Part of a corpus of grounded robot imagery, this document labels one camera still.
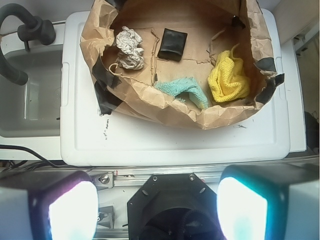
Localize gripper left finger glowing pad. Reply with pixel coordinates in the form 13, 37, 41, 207
0, 170, 99, 240

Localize crumpled white paper ball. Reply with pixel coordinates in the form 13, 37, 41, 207
115, 26, 144, 70

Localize yellow knitted cloth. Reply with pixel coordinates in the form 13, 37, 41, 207
207, 44, 251, 103

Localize black box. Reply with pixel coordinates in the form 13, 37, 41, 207
157, 28, 188, 62

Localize teal knitted cloth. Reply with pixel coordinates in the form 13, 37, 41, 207
154, 77, 209, 110

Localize white sink basin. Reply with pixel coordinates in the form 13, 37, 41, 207
0, 44, 63, 138

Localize black octagonal mount plate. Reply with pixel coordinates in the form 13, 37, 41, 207
127, 173, 225, 240

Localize black faucet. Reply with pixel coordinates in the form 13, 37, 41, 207
0, 3, 56, 86

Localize brown paper bag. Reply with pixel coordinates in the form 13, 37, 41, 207
80, 0, 285, 130

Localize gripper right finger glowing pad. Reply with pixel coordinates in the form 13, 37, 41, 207
217, 163, 320, 240

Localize black cable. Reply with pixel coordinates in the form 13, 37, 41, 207
0, 145, 66, 173

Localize aluminium rail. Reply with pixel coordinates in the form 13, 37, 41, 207
87, 154, 320, 188

